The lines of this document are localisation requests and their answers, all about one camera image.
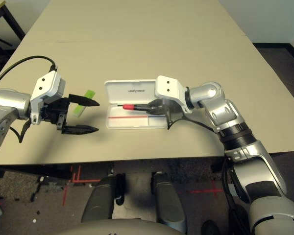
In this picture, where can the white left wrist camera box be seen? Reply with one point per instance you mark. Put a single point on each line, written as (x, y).
(47, 84)

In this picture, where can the red floor tape lines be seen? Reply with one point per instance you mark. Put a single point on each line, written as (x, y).
(74, 181)

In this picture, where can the side table with black frame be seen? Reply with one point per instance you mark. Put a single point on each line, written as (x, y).
(14, 27)

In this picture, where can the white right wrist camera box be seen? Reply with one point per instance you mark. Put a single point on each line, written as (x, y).
(167, 86)

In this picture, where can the grey robot right leg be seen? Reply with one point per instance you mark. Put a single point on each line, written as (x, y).
(167, 203)

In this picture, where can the black marker with red cap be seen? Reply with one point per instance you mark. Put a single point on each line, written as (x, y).
(128, 107)

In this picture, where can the white plastic pencil case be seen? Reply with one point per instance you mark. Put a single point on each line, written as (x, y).
(129, 90)

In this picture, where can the red floor tape cross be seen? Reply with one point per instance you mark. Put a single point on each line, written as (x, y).
(214, 190)

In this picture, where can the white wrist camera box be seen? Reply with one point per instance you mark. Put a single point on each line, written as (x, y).
(167, 86)
(47, 84)

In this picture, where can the green eraser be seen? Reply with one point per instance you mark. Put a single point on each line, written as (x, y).
(79, 111)

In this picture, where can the black shoe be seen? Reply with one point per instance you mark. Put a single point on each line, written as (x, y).
(210, 228)

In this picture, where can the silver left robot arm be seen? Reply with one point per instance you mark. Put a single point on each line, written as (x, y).
(7, 102)

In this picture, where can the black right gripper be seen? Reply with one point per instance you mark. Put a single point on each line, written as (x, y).
(169, 107)

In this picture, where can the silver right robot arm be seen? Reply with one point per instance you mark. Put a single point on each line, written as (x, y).
(225, 112)

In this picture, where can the grey robot torso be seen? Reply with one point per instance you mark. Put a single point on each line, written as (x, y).
(117, 227)

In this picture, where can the grey robot left leg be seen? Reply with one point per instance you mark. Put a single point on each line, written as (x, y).
(100, 200)

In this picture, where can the grey robot leg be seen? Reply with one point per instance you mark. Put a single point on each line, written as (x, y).
(167, 203)
(100, 200)

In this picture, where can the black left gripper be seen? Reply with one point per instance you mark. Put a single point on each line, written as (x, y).
(55, 110)

